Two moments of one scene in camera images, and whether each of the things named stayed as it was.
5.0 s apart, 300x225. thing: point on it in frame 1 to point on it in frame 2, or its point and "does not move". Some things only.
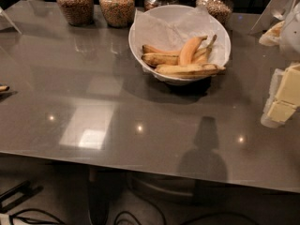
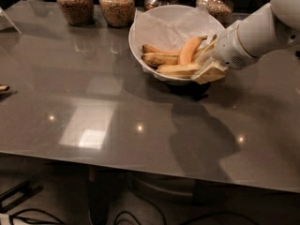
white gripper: [291, 37] to [229, 50]
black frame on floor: [26, 187] does not move
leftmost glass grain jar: [77, 5] does not move
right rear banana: [202, 54] does not move
